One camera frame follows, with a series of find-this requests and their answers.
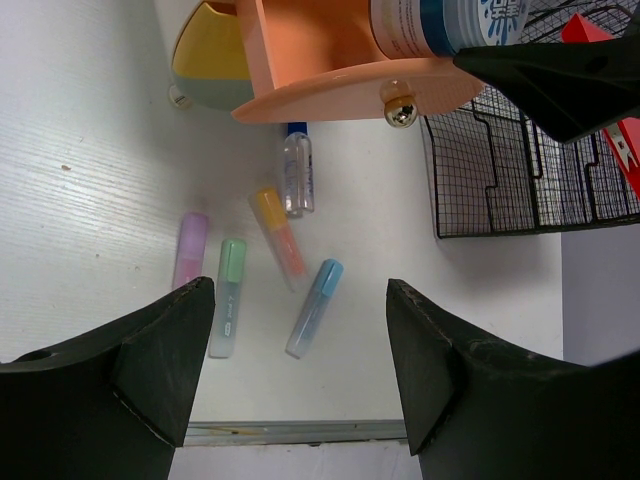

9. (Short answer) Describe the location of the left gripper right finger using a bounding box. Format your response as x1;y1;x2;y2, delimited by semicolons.
386;279;639;479

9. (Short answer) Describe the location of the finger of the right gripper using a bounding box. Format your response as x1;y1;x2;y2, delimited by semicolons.
453;4;639;143

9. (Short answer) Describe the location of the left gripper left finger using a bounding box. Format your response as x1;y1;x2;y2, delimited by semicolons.
1;277;215;479

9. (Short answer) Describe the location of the red folder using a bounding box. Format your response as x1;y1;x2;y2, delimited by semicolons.
561;14;639;192

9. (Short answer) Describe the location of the round blue slime jar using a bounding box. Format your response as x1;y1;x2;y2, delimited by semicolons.
369;0;531;59

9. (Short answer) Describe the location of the orange highlighter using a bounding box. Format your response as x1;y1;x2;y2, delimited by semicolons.
249;187;307;291

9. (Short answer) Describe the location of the round cream drawer organizer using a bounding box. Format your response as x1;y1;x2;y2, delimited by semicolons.
154;1;484;128

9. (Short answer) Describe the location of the purple highlighter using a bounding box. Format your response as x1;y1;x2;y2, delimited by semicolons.
172;212;208;290

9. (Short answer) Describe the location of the green highlighter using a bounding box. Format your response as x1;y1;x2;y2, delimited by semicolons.
208;238;247;359

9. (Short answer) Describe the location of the blue highlighter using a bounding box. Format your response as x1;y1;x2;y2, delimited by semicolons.
285;259;344;359

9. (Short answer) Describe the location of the clear blue-capped spray bottle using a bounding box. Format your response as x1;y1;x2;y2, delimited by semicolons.
281;122;315;218

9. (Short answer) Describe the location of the black wire mesh rack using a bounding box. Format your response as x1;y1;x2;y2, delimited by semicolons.
421;1;639;239

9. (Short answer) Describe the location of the aluminium table edge rail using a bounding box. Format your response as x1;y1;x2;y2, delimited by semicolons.
184;420;407;447

